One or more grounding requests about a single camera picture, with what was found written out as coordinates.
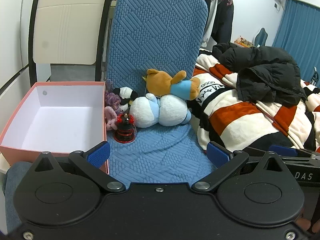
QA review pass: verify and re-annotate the black and white panda plush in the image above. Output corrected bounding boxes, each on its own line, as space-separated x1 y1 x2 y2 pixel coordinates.
112 87 139 112

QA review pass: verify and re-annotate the purple plush toy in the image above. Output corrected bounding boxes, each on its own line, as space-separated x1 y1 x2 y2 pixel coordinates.
104 80 122 108

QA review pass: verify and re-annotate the white hanging garment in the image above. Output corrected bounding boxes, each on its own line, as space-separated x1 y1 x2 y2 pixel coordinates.
200 0 218 44

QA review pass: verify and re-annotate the orange white black striped blanket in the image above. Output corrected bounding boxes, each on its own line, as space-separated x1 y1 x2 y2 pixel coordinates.
187 48 320 153

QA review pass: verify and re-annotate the pink plush bunny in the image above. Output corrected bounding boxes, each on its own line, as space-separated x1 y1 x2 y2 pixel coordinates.
104 106 118 131

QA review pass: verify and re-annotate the black hanging coat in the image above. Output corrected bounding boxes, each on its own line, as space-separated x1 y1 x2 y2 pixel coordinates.
211 0 236 45

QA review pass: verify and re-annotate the white and blue plush toy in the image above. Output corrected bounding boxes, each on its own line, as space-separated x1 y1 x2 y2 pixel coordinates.
129 93 192 129

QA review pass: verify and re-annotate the red and black toy figure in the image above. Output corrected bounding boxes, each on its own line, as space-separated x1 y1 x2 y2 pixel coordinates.
113 113 137 144

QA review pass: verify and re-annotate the black puffer jacket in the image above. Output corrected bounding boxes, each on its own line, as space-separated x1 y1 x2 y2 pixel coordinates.
212 42 308 106

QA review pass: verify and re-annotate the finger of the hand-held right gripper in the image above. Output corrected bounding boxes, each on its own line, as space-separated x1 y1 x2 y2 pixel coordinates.
269 144 320 161

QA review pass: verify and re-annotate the blue curtain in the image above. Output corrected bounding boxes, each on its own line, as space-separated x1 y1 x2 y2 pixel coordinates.
271 0 320 81

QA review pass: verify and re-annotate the small blue chair back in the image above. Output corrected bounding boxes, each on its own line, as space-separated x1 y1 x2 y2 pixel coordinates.
253 27 268 48

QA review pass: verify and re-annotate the cream chair with black frame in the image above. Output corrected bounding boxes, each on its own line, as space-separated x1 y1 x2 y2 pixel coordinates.
28 0 114 88

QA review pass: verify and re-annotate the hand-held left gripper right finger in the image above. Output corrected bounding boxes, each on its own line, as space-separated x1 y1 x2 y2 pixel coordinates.
191 141 288 193

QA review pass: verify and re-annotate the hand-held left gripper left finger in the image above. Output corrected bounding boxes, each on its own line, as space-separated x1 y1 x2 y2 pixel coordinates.
32 141 126 193

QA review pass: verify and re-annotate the white cabinet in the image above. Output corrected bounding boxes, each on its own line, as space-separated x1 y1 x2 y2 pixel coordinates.
0 0 33 98

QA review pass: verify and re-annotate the brown teddy bear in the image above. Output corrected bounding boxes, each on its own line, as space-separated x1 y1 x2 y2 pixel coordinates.
142 69 201 101

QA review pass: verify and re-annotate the person's right hand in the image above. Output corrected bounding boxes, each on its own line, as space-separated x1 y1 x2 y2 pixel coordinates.
297 216 316 234

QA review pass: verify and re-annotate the colourful printed box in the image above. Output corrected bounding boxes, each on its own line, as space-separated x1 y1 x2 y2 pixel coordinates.
234 35 254 48

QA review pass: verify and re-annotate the pink cardboard box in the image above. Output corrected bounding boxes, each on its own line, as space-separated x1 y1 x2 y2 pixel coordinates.
0 81 111 175

